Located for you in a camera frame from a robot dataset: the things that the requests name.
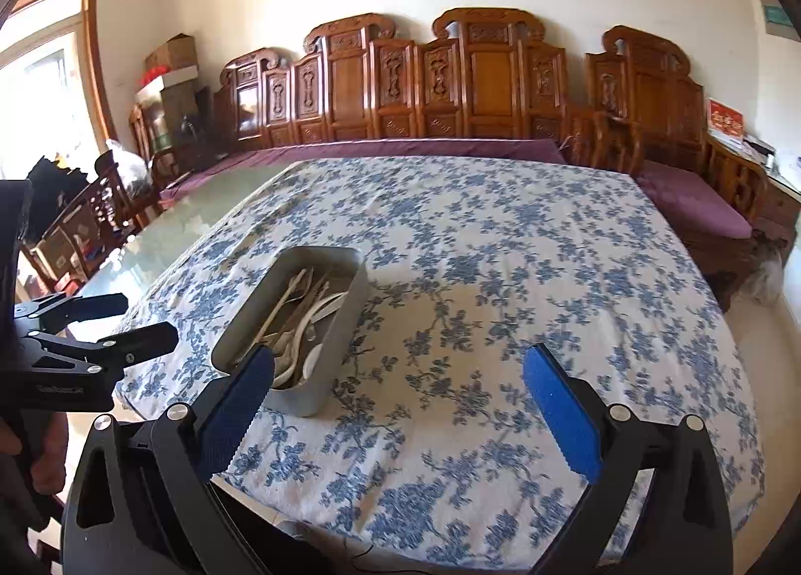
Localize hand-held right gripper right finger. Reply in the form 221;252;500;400
522;343;733;575

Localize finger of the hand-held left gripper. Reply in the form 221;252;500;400
0;320;178;378
14;292;130;336

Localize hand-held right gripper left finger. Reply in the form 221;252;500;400
63;346;277;575

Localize rectangular metal box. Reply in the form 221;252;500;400
211;245;370;419

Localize person's left hand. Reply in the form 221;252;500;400
0;412;67;494

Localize carved wooden dining chair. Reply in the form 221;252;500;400
21;187;137;296
93;149;159;228

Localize black bag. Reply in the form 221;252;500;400
25;155;90;239

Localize white plastic bag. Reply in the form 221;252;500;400
105;140;152;201

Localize blue floral tablecloth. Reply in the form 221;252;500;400
116;155;768;573

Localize small wooden corner chair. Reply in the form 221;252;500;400
128;102;184;189

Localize stack of boxes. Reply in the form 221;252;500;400
150;80;215;158

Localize grey fluffy duster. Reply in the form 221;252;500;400
743;243;787;305

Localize white box red contents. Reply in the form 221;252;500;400
134;66;200;95

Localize purple armchair cushion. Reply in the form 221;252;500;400
635;160;753;239

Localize brown cardboard box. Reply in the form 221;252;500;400
145;33;199;73

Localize purple sofa cushion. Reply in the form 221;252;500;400
159;138;567;203

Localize wooden side table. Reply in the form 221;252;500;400
744;137;801;241

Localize carved wooden armchair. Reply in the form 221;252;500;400
566;25;778;314

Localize red box on table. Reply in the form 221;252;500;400
706;99;747;141

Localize carved wooden sofa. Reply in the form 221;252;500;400
211;8;569;166

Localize wooden door frame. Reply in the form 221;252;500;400
0;0;118;175

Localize green wall box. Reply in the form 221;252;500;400
759;0;797;39

